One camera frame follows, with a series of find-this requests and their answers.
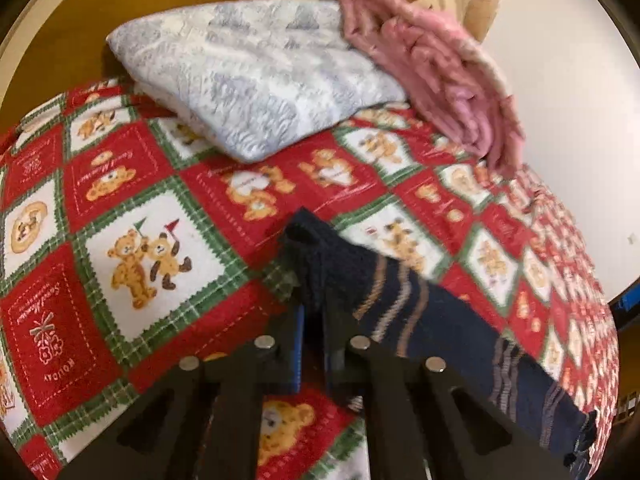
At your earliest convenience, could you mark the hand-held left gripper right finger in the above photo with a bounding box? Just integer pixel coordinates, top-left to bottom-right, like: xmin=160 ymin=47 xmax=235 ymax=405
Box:
xmin=318 ymin=305 xmax=573 ymax=480

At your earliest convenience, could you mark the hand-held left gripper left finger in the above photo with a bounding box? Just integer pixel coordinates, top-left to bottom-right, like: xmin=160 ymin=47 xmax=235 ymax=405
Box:
xmin=55 ymin=304 xmax=308 ymax=480

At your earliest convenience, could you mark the navy knitted striped sweater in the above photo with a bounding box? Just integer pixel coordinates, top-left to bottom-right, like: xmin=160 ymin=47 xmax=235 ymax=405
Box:
xmin=279 ymin=208 xmax=601 ymax=470

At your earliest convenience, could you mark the red bear printed blanket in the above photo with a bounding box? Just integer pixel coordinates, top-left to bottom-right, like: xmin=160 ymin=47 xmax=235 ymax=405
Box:
xmin=0 ymin=77 xmax=623 ymax=480

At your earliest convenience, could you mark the white blue quilted blanket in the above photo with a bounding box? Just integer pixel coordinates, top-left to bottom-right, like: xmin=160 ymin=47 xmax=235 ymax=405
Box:
xmin=106 ymin=0 xmax=407 ymax=163

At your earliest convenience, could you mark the pink folded blanket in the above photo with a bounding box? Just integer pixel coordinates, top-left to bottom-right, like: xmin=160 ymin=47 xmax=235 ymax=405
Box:
xmin=339 ymin=0 xmax=527 ymax=177

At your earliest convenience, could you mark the wooden headboard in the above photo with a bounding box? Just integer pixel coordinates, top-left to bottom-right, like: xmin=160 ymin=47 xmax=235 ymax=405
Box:
xmin=0 ymin=0 xmax=468 ymax=126

